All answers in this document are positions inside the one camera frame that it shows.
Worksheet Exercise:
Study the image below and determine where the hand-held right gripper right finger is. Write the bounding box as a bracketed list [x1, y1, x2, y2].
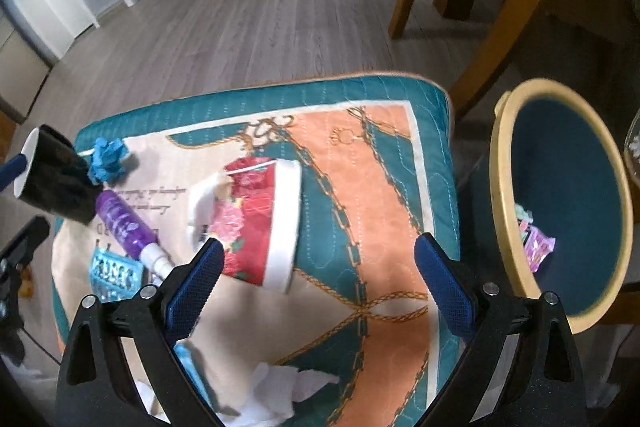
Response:
[414, 232, 586, 427]

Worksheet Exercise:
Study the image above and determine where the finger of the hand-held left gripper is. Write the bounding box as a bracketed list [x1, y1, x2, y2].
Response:
[0, 215, 51, 265]
[0, 153, 28, 195]

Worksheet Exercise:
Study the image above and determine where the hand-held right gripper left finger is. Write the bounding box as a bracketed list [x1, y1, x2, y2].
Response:
[55, 237, 226, 427]

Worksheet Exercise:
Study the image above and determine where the black mug white inside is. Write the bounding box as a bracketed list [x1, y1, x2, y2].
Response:
[12, 124, 101, 225]

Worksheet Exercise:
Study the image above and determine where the red floral paper cup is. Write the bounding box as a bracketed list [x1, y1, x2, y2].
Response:
[210, 158, 302, 293]

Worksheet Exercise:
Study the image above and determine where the pink packet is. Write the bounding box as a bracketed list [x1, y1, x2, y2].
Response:
[520, 222, 557, 273]

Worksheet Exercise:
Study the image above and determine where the white tissue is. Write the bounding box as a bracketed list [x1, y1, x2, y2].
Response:
[215, 362, 341, 427]

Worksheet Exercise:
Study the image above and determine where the teal bin with yellow rim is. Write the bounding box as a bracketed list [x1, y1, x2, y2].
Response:
[465, 78, 635, 335]

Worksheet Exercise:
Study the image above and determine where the orange patterned object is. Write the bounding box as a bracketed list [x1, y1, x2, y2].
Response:
[17, 268, 36, 299]

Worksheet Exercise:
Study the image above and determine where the teal blister pack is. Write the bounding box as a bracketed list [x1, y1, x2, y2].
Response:
[90, 247, 146, 303]

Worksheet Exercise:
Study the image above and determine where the white plastic wrapper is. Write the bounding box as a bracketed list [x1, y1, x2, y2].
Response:
[186, 172, 236, 253]

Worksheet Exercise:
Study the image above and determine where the crumpled blue glove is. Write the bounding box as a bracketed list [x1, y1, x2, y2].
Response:
[87, 137, 133, 185]

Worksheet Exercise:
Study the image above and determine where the purple bottle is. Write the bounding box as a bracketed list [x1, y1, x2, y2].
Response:
[96, 189, 176, 280]

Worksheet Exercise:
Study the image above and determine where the printed teal cushion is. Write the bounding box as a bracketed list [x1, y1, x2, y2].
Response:
[50, 69, 461, 427]

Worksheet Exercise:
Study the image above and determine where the white door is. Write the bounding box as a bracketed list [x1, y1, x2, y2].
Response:
[0, 0, 101, 62]

